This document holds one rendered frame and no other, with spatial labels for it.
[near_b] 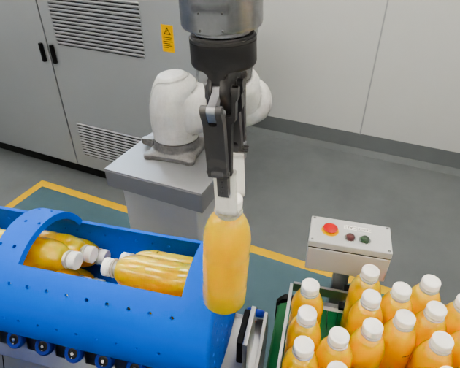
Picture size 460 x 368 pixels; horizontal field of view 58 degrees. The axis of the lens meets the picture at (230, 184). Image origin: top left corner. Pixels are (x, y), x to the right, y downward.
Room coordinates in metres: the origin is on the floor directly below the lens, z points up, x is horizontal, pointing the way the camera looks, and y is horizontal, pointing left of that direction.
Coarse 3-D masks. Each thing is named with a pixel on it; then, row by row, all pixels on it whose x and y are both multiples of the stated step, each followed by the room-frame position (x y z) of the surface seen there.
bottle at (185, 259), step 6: (138, 252) 0.66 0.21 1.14; (144, 252) 0.65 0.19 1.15; (150, 252) 0.65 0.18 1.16; (156, 252) 0.65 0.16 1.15; (162, 252) 0.65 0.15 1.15; (162, 258) 0.63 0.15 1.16; (168, 258) 0.63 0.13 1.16; (174, 258) 0.63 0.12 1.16; (180, 258) 0.63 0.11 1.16; (186, 258) 0.63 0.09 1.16; (192, 258) 0.63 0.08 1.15
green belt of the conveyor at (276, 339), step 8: (280, 304) 0.71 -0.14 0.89; (280, 312) 0.69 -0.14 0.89; (328, 312) 0.68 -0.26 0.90; (280, 320) 0.66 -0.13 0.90; (328, 320) 0.66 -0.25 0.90; (336, 320) 0.66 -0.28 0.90; (280, 328) 0.64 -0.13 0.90; (328, 328) 0.64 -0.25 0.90; (272, 336) 0.62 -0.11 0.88; (280, 336) 0.61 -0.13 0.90; (272, 344) 0.60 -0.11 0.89; (272, 352) 0.57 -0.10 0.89; (272, 360) 0.55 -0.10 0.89
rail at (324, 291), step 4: (296, 284) 0.71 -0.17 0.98; (300, 284) 0.71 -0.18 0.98; (296, 288) 0.71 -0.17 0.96; (320, 288) 0.70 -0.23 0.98; (324, 288) 0.70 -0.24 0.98; (328, 288) 0.70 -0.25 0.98; (332, 288) 0.70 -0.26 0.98; (320, 292) 0.70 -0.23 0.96; (324, 292) 0.69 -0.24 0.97; (328, 292) 0.69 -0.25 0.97; (332, 292) 0.69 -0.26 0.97; (336, 292) 0.69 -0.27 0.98; (340, 292) 0.68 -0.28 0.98; (344, 292) 0.68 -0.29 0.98; (324, 296) 0.69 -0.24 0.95; (328, 296) 0.69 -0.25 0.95; (332, 296) 0.69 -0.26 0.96; (336, 296) 0.69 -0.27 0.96; (340, 296) 0.68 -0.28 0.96; (344, 296) 0.68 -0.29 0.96; (344, 300) 0.68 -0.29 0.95
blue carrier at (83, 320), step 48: (0, 240) 0.61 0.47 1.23; (96, 240) 0.77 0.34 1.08; (144, 240) 0.74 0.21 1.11; (192, 240) 0.70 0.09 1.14; (0, 288) 0.54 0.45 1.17; (48, 288) 0.52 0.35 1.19; (96, 288) 0.51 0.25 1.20; (192, 288) 0.50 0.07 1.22; (48, 336) 0.49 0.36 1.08; (96, 336) 0.47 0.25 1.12; (144, 336) 0.45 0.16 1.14; (192, 336) 0.44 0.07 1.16
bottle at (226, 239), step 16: (208, 224) 0.45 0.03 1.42; (224, 224) 0.44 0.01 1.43; (240, 224) 0.44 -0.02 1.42; (208, 240) 0.43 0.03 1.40; (224, 240) 0.42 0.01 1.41; (240, 240) 0.43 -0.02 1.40; (208, 256) 0.43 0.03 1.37; (224, 256) 0.42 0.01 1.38; (240, 256) 0.42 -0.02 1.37; (208, 272) 0.43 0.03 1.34; (224, 272) 0.42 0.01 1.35; (240, 272) 0.43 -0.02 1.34; (208, 288) 0.43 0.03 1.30; (224, 288) 0.42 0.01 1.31; (240, 288) 0.43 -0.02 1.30; (208, 304) 0.43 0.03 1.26; (224, 304) 0.42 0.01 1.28; (240, 304) 0.43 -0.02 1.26
